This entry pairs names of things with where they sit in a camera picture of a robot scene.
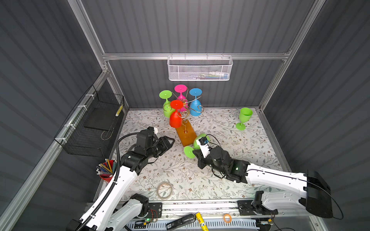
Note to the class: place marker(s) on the red wine glass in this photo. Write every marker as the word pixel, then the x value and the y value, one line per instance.
pixel 175 119

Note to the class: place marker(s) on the black stapler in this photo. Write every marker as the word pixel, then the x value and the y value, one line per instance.
pixel 181 222

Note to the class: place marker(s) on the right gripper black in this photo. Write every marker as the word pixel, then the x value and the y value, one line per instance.
pixel 201 157

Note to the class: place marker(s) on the red pencil cup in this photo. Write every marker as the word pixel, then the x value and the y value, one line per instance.
pixel 106 170

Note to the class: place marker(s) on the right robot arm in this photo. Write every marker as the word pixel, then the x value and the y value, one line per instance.
pixel 300 191

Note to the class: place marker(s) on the blue wine glass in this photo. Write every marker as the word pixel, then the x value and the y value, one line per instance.
pixel 195 106

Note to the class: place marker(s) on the gold wire wine glass rack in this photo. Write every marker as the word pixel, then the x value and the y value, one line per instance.
pixel 186 133

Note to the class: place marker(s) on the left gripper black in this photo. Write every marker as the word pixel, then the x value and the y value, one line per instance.
pixel 165 143

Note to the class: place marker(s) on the clear tape roll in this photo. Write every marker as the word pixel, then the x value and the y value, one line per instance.
pixel 164 191

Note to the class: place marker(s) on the green wine glass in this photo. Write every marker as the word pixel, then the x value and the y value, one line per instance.
pixel 167 109
pixel 244 116
pixel 192 147

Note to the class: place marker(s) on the white mesh wall basket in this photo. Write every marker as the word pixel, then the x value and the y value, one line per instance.
pixel 199 68

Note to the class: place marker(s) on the pink wine glass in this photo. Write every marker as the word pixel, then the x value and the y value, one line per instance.
pixel 181 88

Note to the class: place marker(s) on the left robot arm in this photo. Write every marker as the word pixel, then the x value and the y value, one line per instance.
pixel 103 215

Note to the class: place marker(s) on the black wire wall basket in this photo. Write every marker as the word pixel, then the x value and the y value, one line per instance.
pixel 94 125

